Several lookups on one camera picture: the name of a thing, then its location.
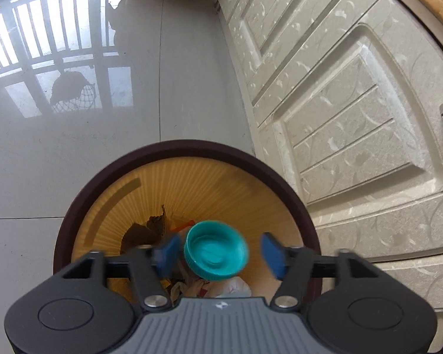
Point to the teal plastic lid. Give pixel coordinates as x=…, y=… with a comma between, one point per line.
x=214, y=250

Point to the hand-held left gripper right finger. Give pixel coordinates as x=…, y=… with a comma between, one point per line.
x=274, y=256

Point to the cream cabinet with wooden top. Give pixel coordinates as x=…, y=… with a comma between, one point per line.
x=336, y=118

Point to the white plastic bag red print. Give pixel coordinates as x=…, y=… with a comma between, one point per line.
x=236, y=287

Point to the torn brown cardboard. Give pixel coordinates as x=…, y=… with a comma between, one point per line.
x=157, y=226

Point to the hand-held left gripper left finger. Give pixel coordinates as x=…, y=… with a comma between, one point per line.
x=167, y=256

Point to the yellow bin with dark rim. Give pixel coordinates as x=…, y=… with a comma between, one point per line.
x=206, y=180

